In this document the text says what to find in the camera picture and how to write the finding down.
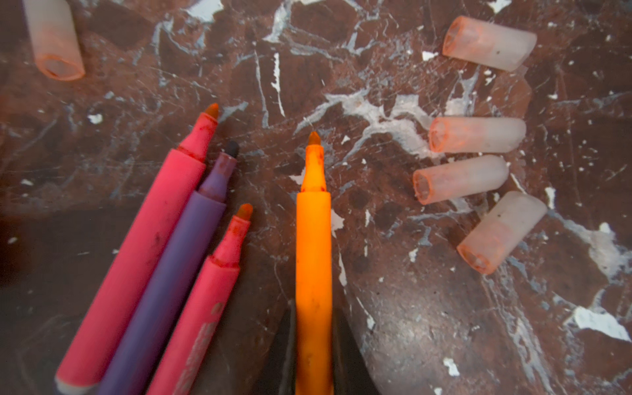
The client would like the orange marker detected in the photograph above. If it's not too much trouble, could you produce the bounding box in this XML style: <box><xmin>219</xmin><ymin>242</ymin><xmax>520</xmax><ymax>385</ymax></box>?
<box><xmin>295</xmin><ymin>132</ymin><xmax>333</xmax><ymax>394</ymax></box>

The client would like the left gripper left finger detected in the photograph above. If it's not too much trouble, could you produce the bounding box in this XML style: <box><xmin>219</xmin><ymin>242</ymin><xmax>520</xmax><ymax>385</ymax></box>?
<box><xmin>251</xmin><ymin>301</ymin><xmax>296</xmax><ymax>395</ymax></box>

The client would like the translucent pen cap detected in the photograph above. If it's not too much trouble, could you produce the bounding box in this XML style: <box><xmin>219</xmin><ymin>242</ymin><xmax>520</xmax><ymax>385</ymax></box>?
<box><xmin>429</xmin><ymin>117</ymin><xmax>527</xmax><ymax>153</ymax></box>
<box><xmin>412</xmin><ymin>155</ymin><xmax>509</xmax><ymax>205</ymax></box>
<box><xmin>457</xmin><ymin>191</ymin><xmax>547</xmax><ymax>275</ymax></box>
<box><xmin>442</xmin><ymin>16</ymin><xmax>538</xmax><ymax>72</ymax></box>
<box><xmin>22</xmin><ymin>0</ymin><xmax>86</xmax><ymax>82</ymax></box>

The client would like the translucent pen cap bottom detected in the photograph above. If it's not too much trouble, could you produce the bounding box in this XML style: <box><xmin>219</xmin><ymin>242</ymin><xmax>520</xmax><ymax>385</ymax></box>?
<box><xmin>457</xmin><ymin>191</ymin><xmax>547</xmax><ymax>275</ymax></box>

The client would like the pink marker upper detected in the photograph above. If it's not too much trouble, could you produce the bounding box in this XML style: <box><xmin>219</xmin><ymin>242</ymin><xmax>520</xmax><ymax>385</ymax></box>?
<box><xmin>54</xmin><ymin>104</ymin><xmax>219</xmax><ymax>394</ymax></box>

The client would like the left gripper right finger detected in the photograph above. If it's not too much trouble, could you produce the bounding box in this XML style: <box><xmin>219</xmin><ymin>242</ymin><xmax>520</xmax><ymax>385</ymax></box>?
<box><xmin>332</xmin><ymin>309</ymin><xmax>380</xmax><ymax>395</ymax></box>

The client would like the purple marker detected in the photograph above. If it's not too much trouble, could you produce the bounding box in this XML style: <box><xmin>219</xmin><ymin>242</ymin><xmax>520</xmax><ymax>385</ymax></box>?
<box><xmin>97</xmin><ymin>141</ymin><xmax>240</xmax><ymax>394</ymax></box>

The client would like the pink marker lower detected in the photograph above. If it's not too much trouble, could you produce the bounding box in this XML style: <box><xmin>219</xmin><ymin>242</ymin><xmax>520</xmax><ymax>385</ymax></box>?
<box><xmin>147</xmin><ymin>203</ymin><xmax>253</xmax><ymax>395</ymax></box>

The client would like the pink marker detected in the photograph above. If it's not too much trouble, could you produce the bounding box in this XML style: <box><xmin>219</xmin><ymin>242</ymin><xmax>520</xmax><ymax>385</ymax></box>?
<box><xmin>147</xmin><ymin>203</ymin><xmax>253</xmax><ymax>395</ymax></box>
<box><xmin>54</xmin><ymin>104</ymin><xmax>219</xmax><ymax>394</ymax></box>

